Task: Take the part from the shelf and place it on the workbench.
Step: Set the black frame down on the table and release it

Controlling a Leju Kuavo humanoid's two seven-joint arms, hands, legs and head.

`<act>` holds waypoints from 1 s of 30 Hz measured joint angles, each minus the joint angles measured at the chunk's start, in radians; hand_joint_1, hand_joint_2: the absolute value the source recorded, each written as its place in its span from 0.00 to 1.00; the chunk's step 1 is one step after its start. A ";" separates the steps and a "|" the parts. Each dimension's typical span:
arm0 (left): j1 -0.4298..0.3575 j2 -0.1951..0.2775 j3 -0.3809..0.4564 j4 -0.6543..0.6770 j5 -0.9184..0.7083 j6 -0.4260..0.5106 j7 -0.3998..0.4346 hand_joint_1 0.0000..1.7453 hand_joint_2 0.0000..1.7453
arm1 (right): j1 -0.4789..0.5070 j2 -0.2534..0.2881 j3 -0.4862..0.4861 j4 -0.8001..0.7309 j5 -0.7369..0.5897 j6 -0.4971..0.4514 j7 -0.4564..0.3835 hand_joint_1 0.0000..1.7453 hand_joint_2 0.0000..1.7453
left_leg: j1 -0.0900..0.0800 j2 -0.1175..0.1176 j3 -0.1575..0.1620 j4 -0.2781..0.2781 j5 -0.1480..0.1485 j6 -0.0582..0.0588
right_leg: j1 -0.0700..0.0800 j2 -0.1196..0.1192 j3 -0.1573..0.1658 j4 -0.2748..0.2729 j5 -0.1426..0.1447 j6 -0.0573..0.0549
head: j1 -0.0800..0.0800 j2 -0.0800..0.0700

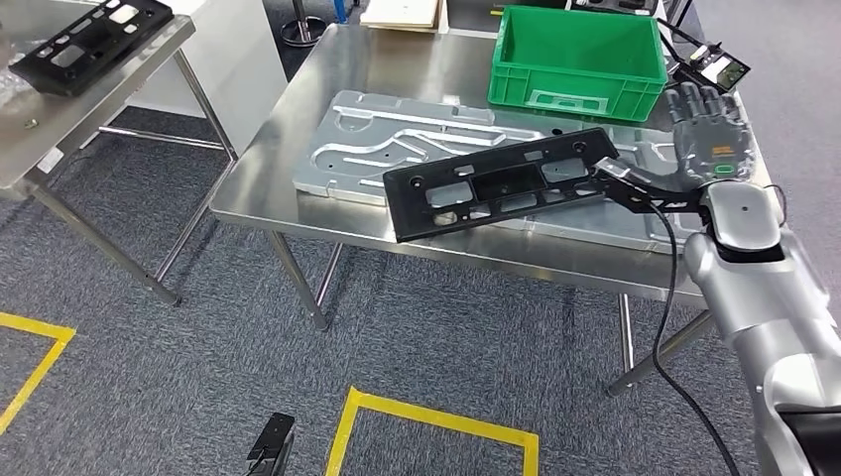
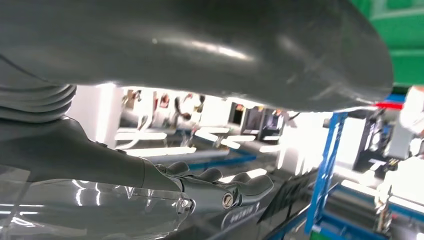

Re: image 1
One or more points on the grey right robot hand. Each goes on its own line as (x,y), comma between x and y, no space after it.
(716,144)

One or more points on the long black plastic part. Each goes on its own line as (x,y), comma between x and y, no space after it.
(46,72)
(407,203)

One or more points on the large steel workbench table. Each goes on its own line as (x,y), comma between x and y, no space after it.
(394,66)

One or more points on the black device with screen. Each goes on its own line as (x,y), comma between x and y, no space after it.
(719,69)

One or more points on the green plastic crate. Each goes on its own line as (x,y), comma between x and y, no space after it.
(578,85)

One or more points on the stacked wooden boards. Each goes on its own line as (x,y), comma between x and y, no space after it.
(401,13)

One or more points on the silver stamped metal panel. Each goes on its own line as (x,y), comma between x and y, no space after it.
(368,118)

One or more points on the yellow floor tape square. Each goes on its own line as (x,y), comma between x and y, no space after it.
(433,418)
(46,358)

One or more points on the white cabinet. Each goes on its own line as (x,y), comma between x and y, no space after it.
(223,72)

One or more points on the small steel table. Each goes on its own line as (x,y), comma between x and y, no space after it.
(98,105)

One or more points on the white table label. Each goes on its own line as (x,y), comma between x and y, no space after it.
(50,160)

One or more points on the clear plastic wrap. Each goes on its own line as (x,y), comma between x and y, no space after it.
(13,85)

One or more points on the black right wrist camera bracket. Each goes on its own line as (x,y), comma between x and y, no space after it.
(657,200)

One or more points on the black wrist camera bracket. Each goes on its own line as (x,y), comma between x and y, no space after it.
(271,440)
(657,200)

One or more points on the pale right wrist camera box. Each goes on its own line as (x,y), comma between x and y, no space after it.
(614,169)

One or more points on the chrome stanchion post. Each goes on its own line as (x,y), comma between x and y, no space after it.
(303,29)

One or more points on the black left wrist camera bracket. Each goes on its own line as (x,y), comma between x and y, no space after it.
(271,440)

